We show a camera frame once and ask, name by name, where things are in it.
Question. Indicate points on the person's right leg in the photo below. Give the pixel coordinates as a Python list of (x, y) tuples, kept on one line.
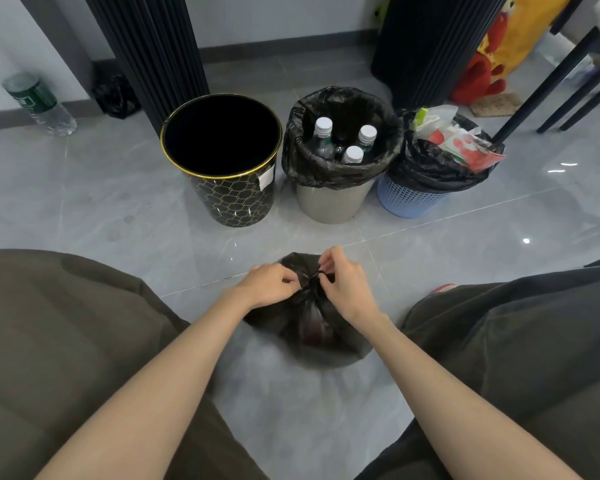
[(530, 334)]

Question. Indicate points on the person's left forearm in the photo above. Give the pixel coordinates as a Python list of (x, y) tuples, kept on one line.
[(145, 394)]

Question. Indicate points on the white capped clear bottle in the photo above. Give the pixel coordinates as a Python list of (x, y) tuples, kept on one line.
[(367, 133), (323, 126), (353, 154)]

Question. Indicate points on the white green plastic packaging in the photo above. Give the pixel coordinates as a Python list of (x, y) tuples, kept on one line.
[(432, 117)]

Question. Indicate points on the large clear water bottle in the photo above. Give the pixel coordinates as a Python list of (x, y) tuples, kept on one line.
[(37, 102)]

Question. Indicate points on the black bin with gold rim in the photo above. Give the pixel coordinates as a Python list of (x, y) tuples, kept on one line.
[(235, 204)]

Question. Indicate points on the red white snack wrapper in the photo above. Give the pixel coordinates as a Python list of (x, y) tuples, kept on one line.
[(470, 149)]

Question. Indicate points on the person's leg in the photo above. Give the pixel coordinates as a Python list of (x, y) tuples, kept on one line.
[(55, 354), (530, 334)]

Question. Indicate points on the beige plastic bin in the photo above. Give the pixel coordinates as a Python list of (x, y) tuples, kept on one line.
[(332, 204)]

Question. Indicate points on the person's right hand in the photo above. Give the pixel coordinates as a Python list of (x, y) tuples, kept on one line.
[(350, 294)]

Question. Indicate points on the dark capped small bottle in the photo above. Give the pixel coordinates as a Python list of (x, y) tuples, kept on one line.
[(340, 147)]

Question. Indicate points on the blue mesh plastic bin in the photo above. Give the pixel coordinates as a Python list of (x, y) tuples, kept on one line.
[(407, 199)]

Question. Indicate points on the person's left hand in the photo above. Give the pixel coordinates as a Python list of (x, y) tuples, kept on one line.
[(270, 287)]

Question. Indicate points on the person's right pink shoe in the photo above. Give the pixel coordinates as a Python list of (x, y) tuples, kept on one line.
[(444, 288)]

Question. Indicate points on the small crumpled black bag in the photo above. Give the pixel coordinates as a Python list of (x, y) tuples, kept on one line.
[(116, 97)]

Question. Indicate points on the red plush toy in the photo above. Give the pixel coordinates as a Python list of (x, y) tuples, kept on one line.
[(472, 79)]

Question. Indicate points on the black garbage bag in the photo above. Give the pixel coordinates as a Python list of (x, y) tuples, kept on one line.
[(315, 174), (320, 344), (425, 172)]

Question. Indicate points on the cream cushioned chair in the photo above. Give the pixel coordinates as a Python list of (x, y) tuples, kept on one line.
[(550, 79)]

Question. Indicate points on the yellow plush toy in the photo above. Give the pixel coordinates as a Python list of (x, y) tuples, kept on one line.
[(525, 29)]

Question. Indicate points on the person's left leg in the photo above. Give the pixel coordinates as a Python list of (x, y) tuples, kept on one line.
[(55, 354)]

